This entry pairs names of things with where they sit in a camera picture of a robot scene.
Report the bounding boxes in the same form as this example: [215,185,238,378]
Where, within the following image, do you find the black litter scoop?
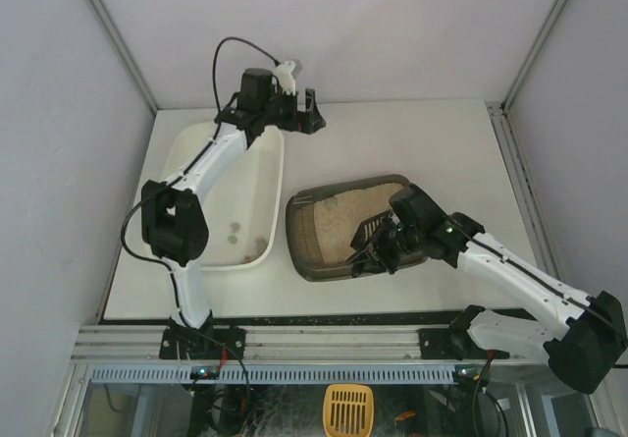
[355,211,388,238]

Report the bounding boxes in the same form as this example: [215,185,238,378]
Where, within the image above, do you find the dark brown litter box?
[286,174,409,282]

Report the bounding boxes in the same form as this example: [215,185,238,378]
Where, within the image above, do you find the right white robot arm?
[347,184,627,395]

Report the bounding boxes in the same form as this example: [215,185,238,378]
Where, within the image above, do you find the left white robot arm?
[140,60,326,329]

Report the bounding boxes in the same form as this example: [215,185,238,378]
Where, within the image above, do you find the yellow litter scoop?
[323,383,375,437]

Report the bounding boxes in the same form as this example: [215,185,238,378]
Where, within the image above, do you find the white plastic tray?
[145,120,286,269]

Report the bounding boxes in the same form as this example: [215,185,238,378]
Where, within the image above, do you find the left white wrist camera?
[272,60,302,96]

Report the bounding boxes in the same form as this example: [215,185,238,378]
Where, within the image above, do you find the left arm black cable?
[211,37,281,114]

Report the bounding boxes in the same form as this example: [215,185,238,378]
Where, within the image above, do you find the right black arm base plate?
[418,327,490,360]

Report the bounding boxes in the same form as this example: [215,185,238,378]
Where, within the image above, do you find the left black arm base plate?
[158,324,246,360]

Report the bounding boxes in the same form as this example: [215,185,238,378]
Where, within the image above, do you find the aluminium front rail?
[71,321,605,362]

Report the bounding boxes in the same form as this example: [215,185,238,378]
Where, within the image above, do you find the grey slotted cable duct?
[90,363,456,385]

